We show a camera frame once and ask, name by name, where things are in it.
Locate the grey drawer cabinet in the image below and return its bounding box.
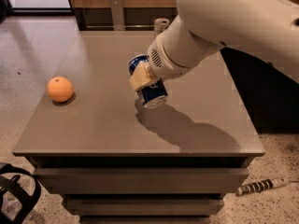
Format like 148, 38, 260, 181
14, 32, 264, 224

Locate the orange fruit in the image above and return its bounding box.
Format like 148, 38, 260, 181
47, 77, 74, 103

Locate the tall silver can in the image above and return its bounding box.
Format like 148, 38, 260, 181
154, 18, 170, 37

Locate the left metal bracket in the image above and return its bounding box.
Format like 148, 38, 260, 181
109, 0, 125, 26

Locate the blue pepsi can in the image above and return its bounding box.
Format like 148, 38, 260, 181
129, 54, 168, 108

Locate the white power strip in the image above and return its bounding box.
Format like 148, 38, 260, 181
236, 177, 289, 196

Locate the metal rail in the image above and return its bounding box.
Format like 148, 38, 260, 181
87, 24, 154, 29

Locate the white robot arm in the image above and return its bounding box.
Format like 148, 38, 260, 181
130, 0, 299, 91

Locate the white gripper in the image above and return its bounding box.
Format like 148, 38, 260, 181
129, 35, 189, 91

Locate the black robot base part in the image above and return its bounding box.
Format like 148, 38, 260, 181
0, 162, 41, 224

